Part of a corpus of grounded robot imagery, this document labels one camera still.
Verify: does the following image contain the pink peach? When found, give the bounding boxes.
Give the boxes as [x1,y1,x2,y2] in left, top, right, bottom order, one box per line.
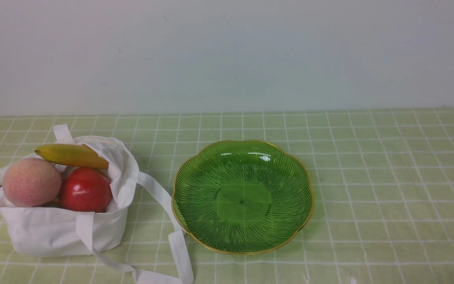
[2,157,62,208]

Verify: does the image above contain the white cloth bag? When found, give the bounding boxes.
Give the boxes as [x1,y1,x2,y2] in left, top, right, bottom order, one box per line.
[0,124,194,284]

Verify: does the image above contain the green glass plate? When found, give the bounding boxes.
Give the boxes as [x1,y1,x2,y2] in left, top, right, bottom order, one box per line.
[171,140,315,254]

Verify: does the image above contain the yellow banana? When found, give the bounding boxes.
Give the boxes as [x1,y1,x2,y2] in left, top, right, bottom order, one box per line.
[34,144,109,170]

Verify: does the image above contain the red apple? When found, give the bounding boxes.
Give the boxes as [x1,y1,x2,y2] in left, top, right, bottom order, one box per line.
[58,168,112,213]

